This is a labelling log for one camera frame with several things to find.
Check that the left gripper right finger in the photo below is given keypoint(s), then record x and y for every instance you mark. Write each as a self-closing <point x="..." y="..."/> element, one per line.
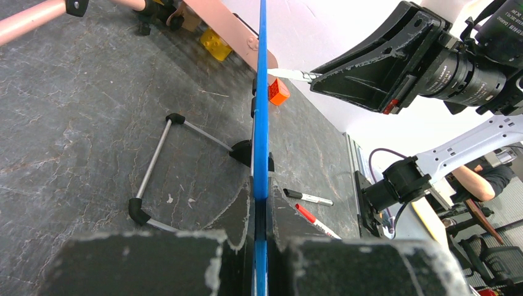
<point x="286" y="231"/>

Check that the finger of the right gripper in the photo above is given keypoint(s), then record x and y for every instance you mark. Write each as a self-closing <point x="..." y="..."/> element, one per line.
<point x="385" y="80"/>
<point x="394" y="23"/>

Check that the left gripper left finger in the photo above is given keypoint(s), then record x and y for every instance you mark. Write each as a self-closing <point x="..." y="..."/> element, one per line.
<point x="225" y="251"/>

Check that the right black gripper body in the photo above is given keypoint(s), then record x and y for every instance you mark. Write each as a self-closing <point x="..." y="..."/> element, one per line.
<point x="469" y="71"/>

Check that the blue framed whiteboard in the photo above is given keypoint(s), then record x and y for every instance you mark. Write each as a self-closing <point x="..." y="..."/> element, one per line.
<point x="259" y="165"/>

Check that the green whiteboard marker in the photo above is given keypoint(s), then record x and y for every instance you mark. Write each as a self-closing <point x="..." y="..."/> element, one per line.
<point x="293" y="74"/>

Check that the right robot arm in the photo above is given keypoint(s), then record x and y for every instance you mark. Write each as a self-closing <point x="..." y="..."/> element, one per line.
<point x="412" y="178"/>

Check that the red whiteboard marker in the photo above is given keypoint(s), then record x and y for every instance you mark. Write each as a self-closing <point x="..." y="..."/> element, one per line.
<point x="316" y="222"/>

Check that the black whiteboard marker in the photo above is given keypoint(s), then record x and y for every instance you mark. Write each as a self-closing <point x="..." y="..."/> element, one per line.
<point x="307" y="197"/>

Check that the orange tape roll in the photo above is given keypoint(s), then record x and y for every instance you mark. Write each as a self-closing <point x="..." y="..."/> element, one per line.
<point x="278" y="92"/>

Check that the person in background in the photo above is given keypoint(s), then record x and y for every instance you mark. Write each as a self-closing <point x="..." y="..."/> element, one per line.
<point x="480" y="184"/>

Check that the yellow toy brick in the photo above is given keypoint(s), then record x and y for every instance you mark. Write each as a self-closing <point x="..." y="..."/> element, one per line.
<point x="215" y="45"/>

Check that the pink perforated board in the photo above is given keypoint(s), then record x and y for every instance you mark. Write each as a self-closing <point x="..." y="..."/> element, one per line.
<point x="231" y="30"/>

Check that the pink folding tripod stand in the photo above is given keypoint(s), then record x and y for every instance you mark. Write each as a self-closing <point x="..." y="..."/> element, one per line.
<point x="30" y="19"/>

